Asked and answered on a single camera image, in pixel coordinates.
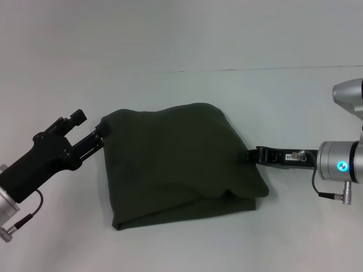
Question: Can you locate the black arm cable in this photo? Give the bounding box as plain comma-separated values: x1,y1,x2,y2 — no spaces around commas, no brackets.
0,189,44,236
292,150,353,203

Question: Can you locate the dark green shirt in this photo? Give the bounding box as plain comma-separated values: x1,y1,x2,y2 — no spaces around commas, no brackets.
95,102,271,232

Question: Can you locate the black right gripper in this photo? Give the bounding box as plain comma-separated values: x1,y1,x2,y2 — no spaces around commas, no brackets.
237,145,320,172

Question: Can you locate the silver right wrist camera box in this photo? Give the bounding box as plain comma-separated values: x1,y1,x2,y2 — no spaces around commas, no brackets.
332,78,363,142

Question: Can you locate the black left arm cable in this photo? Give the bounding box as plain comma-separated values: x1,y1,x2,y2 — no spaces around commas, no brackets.
0,189,44,236

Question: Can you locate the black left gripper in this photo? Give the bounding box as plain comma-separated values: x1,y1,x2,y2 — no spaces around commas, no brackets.
0,109,112,203

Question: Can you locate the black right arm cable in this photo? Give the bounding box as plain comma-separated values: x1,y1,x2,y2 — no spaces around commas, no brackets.
292,150,353,203

